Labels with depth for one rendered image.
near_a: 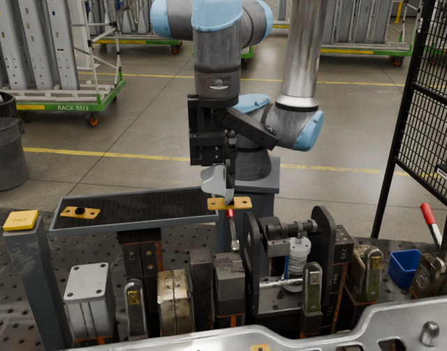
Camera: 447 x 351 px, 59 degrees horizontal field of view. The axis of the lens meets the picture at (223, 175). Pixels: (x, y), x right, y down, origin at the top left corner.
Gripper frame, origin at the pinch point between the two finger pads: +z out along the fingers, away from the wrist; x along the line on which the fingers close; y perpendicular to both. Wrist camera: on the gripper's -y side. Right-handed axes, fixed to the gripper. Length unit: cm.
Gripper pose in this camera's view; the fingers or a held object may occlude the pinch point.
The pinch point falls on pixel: (229, 196)
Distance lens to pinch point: 75.7
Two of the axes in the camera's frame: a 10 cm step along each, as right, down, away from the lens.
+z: 0.0, 8.7, 4.9
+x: 0.9, 4.8, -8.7
